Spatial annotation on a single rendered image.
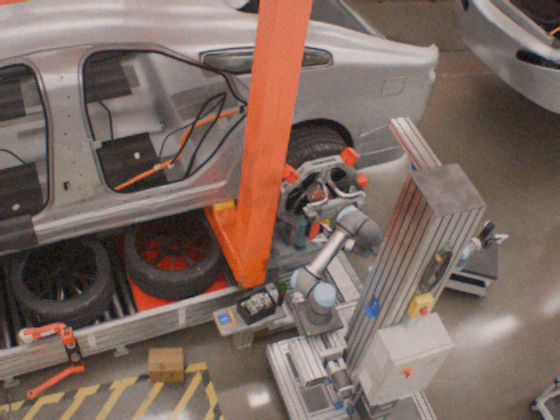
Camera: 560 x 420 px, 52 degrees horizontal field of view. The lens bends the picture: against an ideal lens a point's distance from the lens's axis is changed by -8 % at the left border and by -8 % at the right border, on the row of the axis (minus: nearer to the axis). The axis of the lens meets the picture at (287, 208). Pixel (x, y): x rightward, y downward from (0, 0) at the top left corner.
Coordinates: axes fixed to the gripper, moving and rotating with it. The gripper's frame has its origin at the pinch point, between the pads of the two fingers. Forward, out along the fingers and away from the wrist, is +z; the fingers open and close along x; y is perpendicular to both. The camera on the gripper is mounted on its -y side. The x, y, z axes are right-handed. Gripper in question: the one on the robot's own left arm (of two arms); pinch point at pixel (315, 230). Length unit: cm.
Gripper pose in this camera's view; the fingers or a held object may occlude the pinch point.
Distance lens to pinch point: 375.0
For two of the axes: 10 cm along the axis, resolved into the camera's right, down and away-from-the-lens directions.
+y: -1.2, 6.7, 7.4
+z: -9.3, -3.3, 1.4
